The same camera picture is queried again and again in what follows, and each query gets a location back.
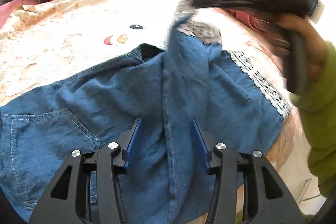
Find blue denim pants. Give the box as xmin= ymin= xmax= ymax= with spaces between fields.
xmin=1 ymin=2 xmax=290 ymax=223

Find person right hand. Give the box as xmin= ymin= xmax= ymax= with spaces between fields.
xmin=277 ymin=14 xmax=327 ymax=81

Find orange white fleece blanket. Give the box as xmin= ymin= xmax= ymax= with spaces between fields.
xmin=1 ymin=0 xmax=302 ymax=170

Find pink quilted pillow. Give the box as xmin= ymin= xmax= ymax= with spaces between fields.
xmin=0 ymin=0 xmax=38 ymax=28

